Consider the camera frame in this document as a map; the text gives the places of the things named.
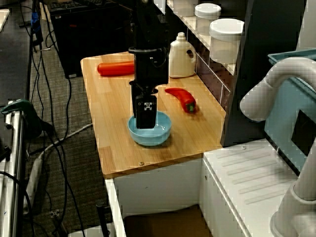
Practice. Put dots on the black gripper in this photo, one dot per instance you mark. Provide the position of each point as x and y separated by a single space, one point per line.
150 69

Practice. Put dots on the light blue bowl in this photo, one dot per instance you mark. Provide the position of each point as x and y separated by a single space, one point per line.
148 138

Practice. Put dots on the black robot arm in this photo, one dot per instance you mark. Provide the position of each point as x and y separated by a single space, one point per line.
150 24

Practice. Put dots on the white toy sink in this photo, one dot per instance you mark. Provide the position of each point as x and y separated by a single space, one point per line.
242 177

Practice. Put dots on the red chili pepper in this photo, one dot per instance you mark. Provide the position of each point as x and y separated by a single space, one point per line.
184 97

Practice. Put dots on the orange sausage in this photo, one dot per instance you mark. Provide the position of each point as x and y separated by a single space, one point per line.
113 69

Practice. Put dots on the white detergent bottle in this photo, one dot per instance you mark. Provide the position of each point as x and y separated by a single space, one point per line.
181 61

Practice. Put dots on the black computer case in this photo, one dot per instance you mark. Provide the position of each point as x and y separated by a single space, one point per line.
91 37

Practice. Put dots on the tall clear jar white lid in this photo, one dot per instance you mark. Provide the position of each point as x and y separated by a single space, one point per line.
225 37

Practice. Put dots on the black upright rod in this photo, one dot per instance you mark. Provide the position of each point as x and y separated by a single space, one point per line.
102 219

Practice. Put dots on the small clear jar white lid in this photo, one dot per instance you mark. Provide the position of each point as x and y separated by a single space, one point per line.
207 14

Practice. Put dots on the green clamp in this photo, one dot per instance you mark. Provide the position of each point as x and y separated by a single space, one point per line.
22 116

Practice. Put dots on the grey kitchen faucet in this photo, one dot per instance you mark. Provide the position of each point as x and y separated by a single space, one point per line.
261 93

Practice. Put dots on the dark grey shelf unit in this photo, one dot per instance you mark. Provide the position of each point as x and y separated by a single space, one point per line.
261 61

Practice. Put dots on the blue clip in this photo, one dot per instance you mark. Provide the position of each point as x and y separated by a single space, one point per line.
36 23

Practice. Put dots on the teal plastic bin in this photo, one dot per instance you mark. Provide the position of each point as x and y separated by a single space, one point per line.
284 111

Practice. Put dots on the aluminium frame rail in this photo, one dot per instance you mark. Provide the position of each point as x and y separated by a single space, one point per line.
12 172

